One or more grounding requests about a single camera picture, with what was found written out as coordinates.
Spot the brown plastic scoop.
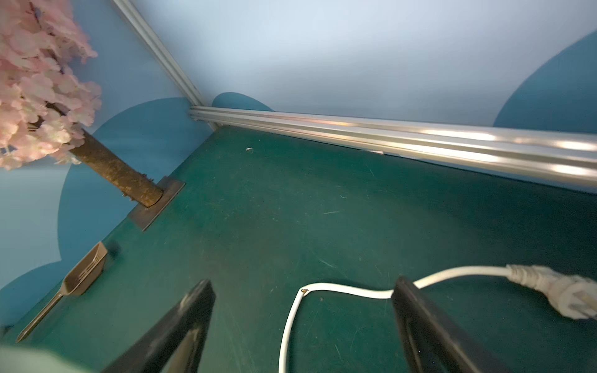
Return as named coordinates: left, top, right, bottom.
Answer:
left=16, top=242, right=108, bottom=343

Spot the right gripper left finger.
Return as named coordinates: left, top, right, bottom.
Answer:
left=104, top=280, right=216, bottom=372

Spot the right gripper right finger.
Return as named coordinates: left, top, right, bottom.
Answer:
left=391, top=277, right=511, bottom=373

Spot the pink cherry blossom tree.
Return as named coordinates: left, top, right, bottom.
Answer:
left=1, top=1, right=185, bottom=230

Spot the white power cord with plug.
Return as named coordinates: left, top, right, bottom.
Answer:
left=277, top=263, right=597, bottom=373

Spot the aluminium back frame rail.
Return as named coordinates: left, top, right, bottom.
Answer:
left=190, top=107, right=596, bottom=188

